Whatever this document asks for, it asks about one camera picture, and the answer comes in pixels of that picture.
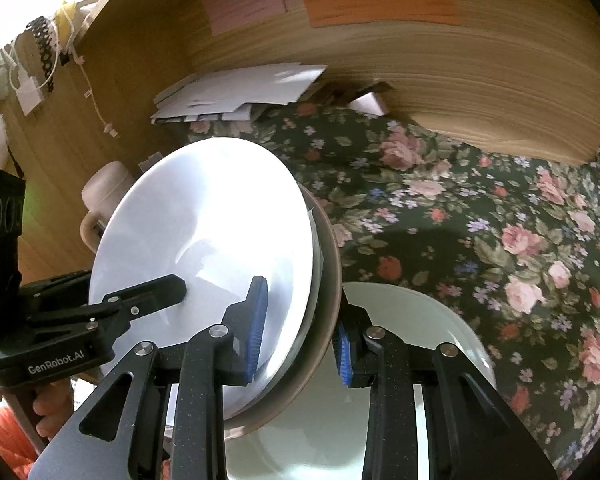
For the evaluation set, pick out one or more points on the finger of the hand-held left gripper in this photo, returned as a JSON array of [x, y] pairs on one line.
[[60, 287], [150, 292]]

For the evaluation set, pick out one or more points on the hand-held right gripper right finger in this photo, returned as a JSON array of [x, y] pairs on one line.
[[342, 355]]

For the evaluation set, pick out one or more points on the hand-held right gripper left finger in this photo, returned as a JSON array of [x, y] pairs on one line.
[[257, 330]]

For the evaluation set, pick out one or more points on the dark brown plate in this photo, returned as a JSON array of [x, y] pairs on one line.
[[330, 280]]

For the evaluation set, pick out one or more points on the teal plate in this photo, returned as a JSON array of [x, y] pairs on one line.
[[415, 320]]

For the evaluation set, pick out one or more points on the white plate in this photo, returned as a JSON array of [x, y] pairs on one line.
[[205, 220]]

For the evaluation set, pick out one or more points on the person's left forearm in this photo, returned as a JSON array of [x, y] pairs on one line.
[[5, 445]]

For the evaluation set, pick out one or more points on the person's left hand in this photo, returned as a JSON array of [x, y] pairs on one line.
[[55, 402]]

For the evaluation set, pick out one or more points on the beige mug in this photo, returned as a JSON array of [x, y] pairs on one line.
[[107, 185]]

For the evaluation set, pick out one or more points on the dark floral cloth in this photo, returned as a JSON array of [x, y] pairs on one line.
[[430, 220]]

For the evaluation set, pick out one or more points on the white charger plug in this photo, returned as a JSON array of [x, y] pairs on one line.
[[30, 97]]

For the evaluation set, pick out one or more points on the stack of white papers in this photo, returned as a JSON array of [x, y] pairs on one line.
[[240, 90]]

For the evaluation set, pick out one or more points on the yellow tassel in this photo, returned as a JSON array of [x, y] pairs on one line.
[[70, 12]]

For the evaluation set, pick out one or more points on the pink sticky note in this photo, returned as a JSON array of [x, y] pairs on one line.
[[245, 12]]

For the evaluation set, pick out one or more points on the orange sticky note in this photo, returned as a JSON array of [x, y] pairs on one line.
[[380, 4]]

